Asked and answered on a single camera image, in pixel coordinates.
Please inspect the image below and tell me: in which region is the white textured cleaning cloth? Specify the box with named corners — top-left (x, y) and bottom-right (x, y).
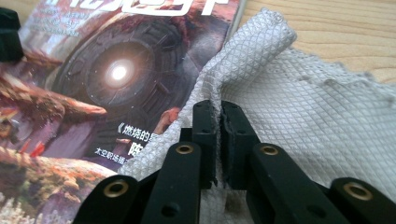
top-left (118, 7), bottom-right (396, 224)

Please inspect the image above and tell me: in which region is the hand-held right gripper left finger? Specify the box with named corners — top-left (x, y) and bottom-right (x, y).
top-left (179, 99), bottom-right (219, 190)

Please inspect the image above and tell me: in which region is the science fiction magazine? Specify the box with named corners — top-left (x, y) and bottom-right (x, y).
top-left (0, 0), bottom-right (248, 224)

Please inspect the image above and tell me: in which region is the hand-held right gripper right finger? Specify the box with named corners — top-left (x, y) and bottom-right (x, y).
top-left (219, 100), bottom-right (262, 191)

